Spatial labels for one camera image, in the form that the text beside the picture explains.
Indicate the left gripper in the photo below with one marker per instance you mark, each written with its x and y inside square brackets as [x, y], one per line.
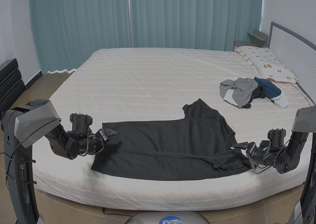
[97, 141]

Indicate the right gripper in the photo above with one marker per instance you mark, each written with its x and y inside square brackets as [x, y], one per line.
[256, 155]

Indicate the black T-shirt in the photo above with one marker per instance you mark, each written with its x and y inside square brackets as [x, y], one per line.
[172, 144]

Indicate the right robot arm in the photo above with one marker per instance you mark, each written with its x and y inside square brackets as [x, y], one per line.
[293, 148]

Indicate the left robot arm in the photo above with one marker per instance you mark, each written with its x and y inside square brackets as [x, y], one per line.
[37, 124]

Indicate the pile of clothes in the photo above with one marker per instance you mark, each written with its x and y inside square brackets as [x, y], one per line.
[243, 92]

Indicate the bed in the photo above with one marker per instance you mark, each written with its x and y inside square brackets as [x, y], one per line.
[153, 82]

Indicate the white printed pillow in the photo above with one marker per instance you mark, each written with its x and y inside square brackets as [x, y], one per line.
[267, 62]

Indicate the grey bedside table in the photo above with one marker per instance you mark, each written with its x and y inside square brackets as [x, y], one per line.
[258, 36]

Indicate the black chest of drawers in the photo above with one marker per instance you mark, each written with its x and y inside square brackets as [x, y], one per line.
[9, 79]

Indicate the blue-green curtain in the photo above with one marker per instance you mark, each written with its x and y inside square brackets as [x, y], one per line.
[192, 8]
[79, 20]

